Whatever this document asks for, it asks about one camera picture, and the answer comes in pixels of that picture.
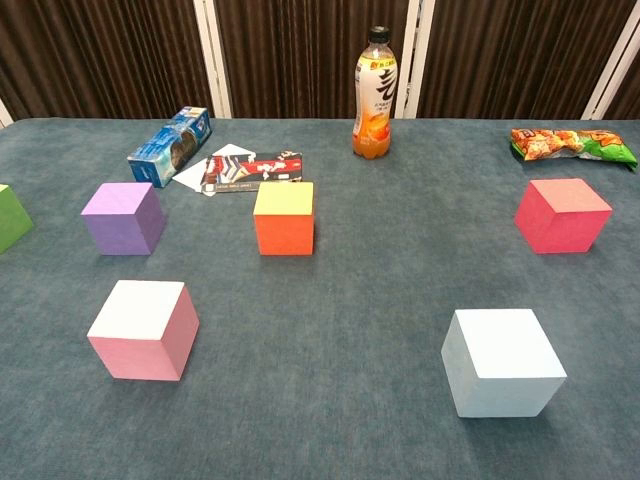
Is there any blue biscuit box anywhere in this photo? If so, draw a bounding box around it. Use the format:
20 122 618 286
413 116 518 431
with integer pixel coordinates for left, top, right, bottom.
126 105 213 189

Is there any orange green snack bag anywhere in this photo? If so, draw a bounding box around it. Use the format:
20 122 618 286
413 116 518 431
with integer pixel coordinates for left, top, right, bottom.
509 127 640 173

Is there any red black card packet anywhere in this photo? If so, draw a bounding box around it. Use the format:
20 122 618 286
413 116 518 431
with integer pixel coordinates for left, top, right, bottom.
199 148 304 197

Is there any dark brown pleated curtain panel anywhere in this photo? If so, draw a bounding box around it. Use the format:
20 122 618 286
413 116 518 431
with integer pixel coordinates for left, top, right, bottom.
417 0 640 120
0 0 215 121
214 0 411 120
604 42 640 121

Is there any pink cube with white face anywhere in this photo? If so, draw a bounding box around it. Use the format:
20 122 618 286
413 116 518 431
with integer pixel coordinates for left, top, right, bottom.
86 279 201 383

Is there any green foam cube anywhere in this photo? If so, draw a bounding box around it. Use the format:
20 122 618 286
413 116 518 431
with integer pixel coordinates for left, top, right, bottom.
0 183 35 255

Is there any white paper sheet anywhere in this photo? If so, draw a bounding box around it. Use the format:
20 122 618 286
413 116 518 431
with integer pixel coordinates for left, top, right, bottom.
171 143 256 192

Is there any orange cube with yellow face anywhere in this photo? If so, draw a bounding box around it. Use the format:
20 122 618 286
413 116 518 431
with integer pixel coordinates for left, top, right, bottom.
252 181 316 257

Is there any orange drink bottle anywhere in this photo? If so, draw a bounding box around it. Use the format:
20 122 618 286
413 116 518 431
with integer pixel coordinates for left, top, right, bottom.
351 25 399 161

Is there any purple foam cube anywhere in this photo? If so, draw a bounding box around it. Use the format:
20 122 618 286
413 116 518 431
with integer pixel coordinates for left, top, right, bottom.
80 182 167 257

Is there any red foam cube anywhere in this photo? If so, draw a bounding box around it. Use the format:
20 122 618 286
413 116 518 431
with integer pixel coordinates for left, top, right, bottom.
514 178 614 255

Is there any light blue foam cube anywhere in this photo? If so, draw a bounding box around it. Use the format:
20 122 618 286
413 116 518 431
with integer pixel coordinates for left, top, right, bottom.
440 308 568 419

